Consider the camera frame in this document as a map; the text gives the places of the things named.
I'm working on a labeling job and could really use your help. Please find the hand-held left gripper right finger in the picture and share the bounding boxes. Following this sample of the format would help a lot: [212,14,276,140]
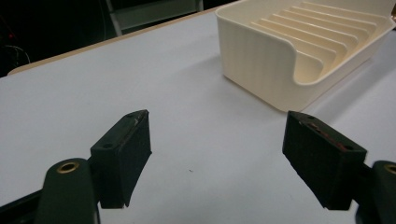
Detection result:
[282,110,396,224]

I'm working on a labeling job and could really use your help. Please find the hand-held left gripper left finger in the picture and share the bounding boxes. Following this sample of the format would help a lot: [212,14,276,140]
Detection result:
[35,108,153,224]

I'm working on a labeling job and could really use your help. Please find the cream slotted plastic rack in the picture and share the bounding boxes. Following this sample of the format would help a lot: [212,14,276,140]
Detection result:
[214,0,396,113]

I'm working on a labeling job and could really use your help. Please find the grey metal stand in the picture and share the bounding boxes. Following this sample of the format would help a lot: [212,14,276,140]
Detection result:
[105,0,205,37]

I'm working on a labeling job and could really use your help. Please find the thin dark cable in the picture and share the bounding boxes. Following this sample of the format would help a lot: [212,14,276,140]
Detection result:
[0,45,32,64]

